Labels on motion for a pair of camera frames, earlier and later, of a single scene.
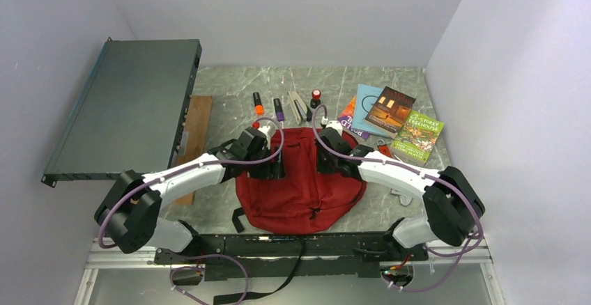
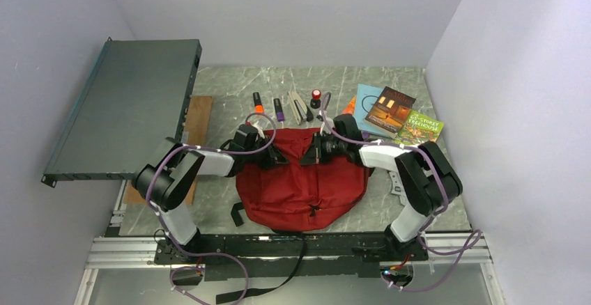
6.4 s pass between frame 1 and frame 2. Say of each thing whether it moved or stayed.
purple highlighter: stayed
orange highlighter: stayed
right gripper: moved
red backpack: stayed
